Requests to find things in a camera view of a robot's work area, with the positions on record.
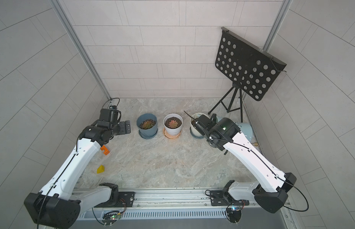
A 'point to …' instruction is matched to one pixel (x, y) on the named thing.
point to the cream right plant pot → (194, 131)
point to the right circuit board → (234, 213)
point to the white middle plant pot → (172, 123)
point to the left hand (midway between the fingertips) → (124, 123)
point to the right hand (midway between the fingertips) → (226, 133)
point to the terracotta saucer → (171, 137)
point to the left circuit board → (110, 217)
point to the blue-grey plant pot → (147, 125)
